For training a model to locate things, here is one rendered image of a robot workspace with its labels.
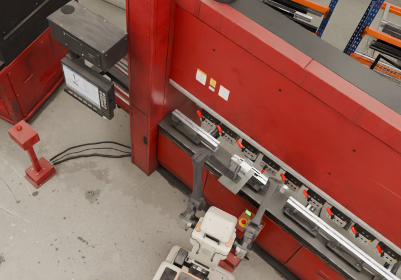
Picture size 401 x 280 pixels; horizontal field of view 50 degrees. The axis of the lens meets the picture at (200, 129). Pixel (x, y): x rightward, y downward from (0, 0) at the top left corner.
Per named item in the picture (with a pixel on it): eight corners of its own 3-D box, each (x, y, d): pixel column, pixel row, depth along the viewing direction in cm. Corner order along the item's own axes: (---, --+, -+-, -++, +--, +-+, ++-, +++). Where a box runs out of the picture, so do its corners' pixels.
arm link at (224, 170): (196, 153, 286) (207, 159, 280) (200, 145, 287) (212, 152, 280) (222, 174, 320) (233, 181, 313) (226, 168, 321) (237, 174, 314)
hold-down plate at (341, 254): (324, 246, 331) (326, 245, 329) (328, 241, 334) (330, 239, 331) (358, 272, 323) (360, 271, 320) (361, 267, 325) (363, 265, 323)
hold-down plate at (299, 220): (283, 213, 342) (283, 211, 340) (286, 208, 345) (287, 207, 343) (314, 237, 334) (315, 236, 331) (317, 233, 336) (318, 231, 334)
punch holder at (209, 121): (199, 120, 347) (201, 108, 333) (206, 114, 351) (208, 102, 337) (213, 131, 343) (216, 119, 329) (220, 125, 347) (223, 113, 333)
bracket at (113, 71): (82, 78, 361) (81, 73, 355) (104, 63, 373) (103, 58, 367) (116, 105, 349) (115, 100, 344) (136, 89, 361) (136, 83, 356)
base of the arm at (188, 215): (178, 216, 295) (194, 224, 293) (183, 206, 295) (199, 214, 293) (181, 214, 304) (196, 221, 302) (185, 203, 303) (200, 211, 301)
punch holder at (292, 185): (280, 181, 324) (286, 171, 311) (286, 174, 328) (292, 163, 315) (296, 193, 320) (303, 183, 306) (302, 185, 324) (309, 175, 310)
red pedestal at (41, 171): (23, 177, 428) (1, 131, 359) (44, 161, 440) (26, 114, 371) (36, 189, 422) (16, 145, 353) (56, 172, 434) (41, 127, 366)
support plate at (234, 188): (217, 180, 339) (217, 180, 338) (237, 159, 352) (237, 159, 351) (235, 194, 334) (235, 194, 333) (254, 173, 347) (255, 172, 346)
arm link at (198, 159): (188, 153, 280) (199, 159, 274) (202, 145, 288) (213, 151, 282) (187, 206, 302) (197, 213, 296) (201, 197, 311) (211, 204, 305)
